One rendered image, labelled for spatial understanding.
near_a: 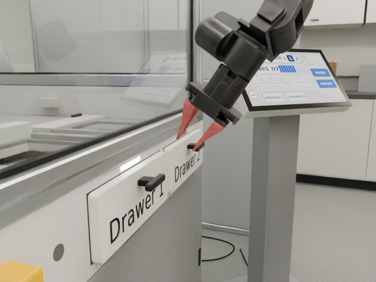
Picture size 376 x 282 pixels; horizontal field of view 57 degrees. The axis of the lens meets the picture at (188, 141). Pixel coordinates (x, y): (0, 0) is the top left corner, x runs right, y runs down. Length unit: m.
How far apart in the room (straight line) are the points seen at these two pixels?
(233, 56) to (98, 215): 0.32
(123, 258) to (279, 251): 1.13
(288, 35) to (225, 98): 0.14
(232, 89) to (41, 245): 0.35
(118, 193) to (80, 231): 0.09
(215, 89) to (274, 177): 1.01
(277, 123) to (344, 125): 2.06
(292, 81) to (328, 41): 2.73
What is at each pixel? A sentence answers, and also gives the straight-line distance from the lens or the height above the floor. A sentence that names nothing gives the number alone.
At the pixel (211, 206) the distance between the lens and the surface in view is 2.49.
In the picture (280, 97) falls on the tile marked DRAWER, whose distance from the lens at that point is 1.38.
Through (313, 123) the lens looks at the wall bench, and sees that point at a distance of 3.51.
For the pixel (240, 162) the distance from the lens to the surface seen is 2.33.
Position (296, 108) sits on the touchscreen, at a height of 0.96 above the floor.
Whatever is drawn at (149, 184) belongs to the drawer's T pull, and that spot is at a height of 0.91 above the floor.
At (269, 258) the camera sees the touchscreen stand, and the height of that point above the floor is 0.28.
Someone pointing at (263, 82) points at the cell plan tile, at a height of 1.06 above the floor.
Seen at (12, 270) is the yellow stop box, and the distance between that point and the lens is 0.40.
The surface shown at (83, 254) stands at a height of 0.84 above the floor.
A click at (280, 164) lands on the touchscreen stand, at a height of 0.71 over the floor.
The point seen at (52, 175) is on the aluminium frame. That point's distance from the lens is 0.45.
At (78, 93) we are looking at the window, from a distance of 0.52.
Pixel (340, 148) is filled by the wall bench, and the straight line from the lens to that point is 3.54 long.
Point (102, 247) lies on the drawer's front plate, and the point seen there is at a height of 0.85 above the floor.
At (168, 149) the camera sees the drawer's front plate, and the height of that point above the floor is 0.93.
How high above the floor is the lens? 1.10
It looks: 11 degrees down
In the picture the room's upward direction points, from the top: straight up
